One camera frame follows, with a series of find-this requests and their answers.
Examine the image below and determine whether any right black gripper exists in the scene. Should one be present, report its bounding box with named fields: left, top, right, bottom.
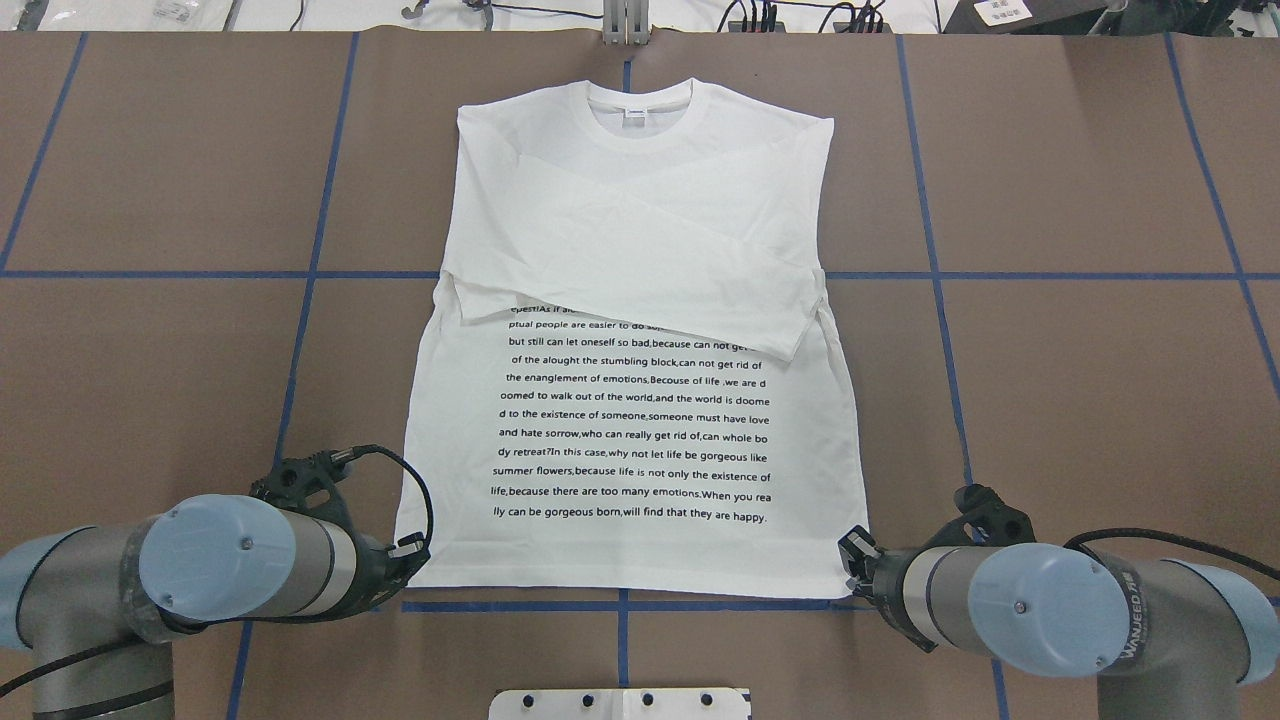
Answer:
left=838, top=527, right=936, bottom=653

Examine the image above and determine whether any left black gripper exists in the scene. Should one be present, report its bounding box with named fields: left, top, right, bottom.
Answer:
left=330, top=532, right=431, bottom=620

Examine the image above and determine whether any white long-sleeve printed shirt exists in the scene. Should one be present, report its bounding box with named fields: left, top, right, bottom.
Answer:
left=396, top=79, right=868, bottom=600

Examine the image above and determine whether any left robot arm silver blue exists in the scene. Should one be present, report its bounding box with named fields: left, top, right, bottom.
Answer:
left=3, top=495, right=430, bottom=719

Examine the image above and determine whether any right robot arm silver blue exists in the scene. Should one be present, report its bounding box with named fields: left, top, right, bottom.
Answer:
left=838, top=521, right=1277, bottom=719

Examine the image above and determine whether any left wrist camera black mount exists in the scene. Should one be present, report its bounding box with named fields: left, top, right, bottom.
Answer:
left=248, top=448, right=355, bottom=532

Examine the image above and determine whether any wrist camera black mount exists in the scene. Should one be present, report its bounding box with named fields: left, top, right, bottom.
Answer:
left=248, top=448, right=355, bottom=532
left=923, top=484, right=1037, bottom=550

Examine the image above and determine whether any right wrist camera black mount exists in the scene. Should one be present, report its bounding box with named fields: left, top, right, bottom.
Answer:
left=923, top=484, right=1037, bottom=550

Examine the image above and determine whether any white pedestal base plate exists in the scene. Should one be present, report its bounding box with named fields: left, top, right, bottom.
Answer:
left=488, top=687, right=753, bottom=719

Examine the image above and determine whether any aluminium frame post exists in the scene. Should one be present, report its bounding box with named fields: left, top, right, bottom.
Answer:
left=602, top=0, right=652, bottom=46

